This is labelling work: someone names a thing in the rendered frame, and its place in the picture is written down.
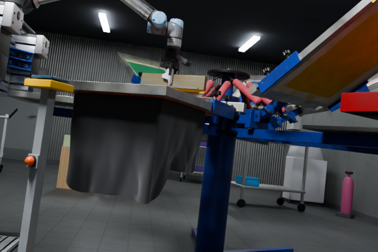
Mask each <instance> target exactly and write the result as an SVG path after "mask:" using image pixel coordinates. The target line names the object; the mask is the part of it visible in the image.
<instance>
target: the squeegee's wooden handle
mask: <svg viewBox="0 0 378 252"><path fill-rule="evenodd" d="M162 75H163V74H155V73H142V78H141V84H154V85H164V86H168V80H167V79H164V78H162ZM206 83H207V76H201V75H178V74H173V79H172V83H171V85H170V86H182V87H198V88H199V90H204V91H206Z"/></svg>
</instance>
